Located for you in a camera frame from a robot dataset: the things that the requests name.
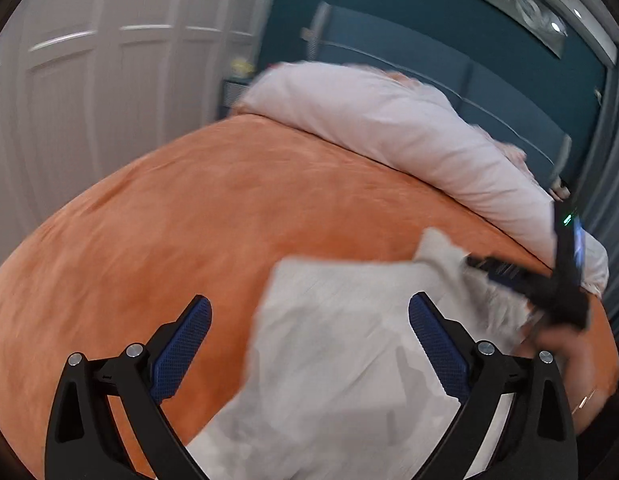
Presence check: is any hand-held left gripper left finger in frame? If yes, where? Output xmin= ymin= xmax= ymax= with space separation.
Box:
xmin=46 ymin=294 xmax=213 ymax=480

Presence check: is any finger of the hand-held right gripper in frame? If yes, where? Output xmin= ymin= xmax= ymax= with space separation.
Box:
xmin=464 ymin=254 xmax=540 ymax=301

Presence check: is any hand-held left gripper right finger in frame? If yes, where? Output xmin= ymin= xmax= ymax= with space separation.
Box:
xmin=408 ymin=292 xmax=577 ymax=480

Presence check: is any white padded jacket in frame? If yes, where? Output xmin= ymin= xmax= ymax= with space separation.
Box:
xmin=187 ymin=227 xmax=545 ymax=480

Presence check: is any person's right forearm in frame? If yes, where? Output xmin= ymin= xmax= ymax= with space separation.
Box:
xmin=569 ymin=380 xmax=617 ymax=436

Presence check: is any person's right hand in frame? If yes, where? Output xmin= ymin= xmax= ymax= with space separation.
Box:
xmin=517 ymin=322 xmax=597 ymax=396

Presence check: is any orange bed blanket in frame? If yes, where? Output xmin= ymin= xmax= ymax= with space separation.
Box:
xmin=0 ymin=112 xmax=619 ymax=480

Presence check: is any blue upholstered headboard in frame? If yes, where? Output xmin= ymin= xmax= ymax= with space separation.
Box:
xmin=302 ymin=2 xmax=593 ymax=191

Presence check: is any pale pink duvet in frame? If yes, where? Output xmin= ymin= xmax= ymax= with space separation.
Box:
xmin=234 ymin=61 xmax=610 ymax=301

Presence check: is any thin wrist bracelet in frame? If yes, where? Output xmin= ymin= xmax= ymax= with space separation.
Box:
xmin=571 ymin=387 xmax=598 ymax=414

